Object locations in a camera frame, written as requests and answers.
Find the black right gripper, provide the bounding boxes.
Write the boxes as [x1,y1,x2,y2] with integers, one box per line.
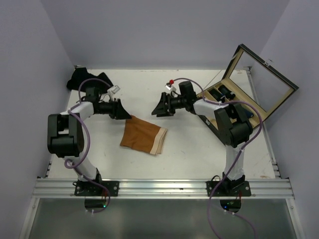
[152,92,186,118]

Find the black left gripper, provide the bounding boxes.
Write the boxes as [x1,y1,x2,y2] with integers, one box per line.
[96,98,132,120]

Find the brown underwear cream waistband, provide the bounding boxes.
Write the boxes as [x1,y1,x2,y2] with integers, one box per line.
[120,115,167,155]

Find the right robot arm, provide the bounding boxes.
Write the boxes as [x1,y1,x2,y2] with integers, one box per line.
[152,81,253,196]

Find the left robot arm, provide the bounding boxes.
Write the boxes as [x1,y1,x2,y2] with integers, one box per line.
[47,85,132,196]

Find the black rolled underwear in box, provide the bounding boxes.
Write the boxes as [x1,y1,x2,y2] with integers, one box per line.
[208,85,236,103]

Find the navy rolled underwear in box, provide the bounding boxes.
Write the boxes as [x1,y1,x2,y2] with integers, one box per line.
[245,110,254,119]

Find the black beige compartment box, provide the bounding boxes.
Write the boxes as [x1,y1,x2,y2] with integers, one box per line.
[196,44,300,146]

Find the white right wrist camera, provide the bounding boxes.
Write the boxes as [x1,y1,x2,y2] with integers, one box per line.
[165,80,176,93]

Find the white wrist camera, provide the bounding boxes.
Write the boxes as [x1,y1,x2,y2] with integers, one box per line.
[165,80,176,93]
[107,85,121,96]

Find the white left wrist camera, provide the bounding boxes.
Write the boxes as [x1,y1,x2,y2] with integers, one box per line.
[107,85,121,96]

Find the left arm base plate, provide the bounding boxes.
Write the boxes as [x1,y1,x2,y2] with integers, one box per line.
[72,180,120,197]

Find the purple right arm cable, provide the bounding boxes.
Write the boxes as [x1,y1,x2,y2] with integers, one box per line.
[169,77,264,239]

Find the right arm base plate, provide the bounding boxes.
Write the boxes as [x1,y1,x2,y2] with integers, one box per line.
[205,181,252,197]

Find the aluminium table edge rail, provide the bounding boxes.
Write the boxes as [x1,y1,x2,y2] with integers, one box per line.
[246,67,282,179]

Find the aluminium front rail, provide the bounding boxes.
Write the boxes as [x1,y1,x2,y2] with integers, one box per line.
[32,178,294,199]

